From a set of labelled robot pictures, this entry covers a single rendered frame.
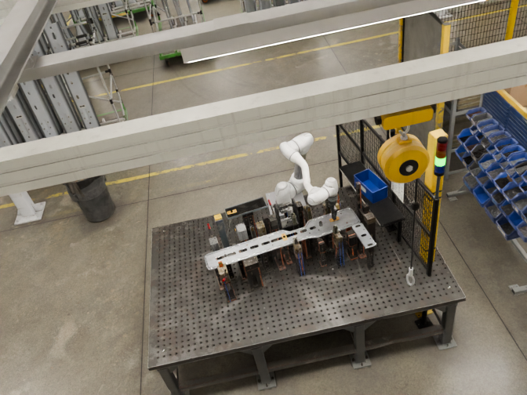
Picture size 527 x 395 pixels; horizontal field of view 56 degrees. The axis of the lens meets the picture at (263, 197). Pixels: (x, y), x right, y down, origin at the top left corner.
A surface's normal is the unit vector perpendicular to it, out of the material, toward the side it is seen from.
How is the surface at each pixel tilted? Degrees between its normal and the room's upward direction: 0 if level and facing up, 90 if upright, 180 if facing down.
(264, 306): 0
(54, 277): 0
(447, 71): 90
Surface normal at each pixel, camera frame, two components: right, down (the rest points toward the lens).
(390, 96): 0.15, 0.63
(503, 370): -0.15, -0.75
